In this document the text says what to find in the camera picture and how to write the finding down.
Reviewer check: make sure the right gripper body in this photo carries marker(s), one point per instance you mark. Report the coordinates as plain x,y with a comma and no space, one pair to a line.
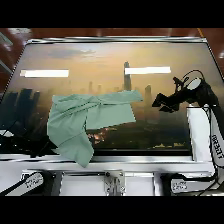
180,96

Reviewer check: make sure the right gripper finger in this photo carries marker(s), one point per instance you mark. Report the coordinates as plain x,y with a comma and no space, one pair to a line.
159,100
168,108

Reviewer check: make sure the pale green shirt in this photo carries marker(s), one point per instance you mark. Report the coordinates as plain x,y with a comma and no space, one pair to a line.
71,123

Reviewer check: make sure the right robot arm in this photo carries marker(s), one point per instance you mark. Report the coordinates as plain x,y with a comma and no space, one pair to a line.
201,133

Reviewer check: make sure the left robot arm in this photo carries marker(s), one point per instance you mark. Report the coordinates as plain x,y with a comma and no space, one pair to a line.
23,145

